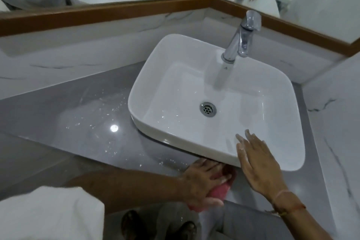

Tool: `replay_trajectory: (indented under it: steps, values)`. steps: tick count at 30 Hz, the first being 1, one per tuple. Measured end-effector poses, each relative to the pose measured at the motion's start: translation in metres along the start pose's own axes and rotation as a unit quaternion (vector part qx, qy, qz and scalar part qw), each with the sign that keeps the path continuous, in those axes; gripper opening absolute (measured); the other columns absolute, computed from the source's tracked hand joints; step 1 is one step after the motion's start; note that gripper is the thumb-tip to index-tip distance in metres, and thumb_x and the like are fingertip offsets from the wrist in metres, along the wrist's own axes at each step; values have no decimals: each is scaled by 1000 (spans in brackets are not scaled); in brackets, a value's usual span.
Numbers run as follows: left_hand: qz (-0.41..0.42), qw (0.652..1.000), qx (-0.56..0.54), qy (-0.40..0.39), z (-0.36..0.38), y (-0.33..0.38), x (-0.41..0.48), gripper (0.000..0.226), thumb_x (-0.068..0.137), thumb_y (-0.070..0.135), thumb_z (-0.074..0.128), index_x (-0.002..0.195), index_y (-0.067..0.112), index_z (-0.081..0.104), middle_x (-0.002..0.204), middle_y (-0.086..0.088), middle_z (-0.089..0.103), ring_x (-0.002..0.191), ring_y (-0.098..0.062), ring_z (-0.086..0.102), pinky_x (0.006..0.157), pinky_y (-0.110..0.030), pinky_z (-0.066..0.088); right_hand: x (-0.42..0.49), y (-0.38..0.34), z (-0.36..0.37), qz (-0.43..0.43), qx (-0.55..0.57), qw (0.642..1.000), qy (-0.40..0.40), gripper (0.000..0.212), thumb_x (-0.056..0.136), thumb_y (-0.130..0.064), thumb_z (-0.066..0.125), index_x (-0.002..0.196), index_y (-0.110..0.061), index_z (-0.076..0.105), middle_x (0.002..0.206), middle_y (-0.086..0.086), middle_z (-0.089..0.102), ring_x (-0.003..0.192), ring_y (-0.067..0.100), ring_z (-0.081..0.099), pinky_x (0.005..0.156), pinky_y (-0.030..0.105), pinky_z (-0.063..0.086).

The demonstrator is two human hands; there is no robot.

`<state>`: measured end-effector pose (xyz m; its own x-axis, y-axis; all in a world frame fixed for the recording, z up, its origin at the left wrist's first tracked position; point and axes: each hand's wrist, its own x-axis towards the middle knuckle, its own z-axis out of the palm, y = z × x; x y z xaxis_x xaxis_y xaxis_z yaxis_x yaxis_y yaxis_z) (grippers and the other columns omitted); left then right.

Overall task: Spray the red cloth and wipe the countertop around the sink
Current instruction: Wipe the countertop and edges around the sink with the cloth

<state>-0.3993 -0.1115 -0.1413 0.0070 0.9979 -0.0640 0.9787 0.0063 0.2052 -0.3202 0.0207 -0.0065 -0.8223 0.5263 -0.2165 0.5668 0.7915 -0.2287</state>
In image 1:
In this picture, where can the person's left hand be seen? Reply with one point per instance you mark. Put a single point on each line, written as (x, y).
(199, 183)

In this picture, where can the person's right hand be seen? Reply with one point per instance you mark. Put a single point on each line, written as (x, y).
(261, 169)

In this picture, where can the person's right fingers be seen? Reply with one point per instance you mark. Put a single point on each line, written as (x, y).
(247, 142)

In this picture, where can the person's left thumb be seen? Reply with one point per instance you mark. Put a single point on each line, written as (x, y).
(213, 201)

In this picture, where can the pink cleaning cloth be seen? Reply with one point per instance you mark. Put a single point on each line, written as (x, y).
(222, 189)

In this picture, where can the person's left forearm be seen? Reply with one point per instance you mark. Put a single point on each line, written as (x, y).
(126, 189)

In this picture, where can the person's right forearm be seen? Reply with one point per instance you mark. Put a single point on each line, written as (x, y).
(303, 220)

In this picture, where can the grey trouser leg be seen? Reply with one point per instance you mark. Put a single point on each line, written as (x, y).
(247, 223)

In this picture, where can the dark shoe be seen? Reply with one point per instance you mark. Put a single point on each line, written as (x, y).
(132, 225)
(184, 231)

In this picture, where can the chrome sink drain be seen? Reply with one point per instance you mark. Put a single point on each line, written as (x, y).
(208, 108)

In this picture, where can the white rectangular sink basin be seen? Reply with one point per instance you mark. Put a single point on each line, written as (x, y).
(180, 79)

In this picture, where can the chrome sink faucet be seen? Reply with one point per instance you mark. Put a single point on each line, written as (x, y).
(239, 40)

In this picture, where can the white shirt sleeve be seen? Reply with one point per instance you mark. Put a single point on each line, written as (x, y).
(47, 214)

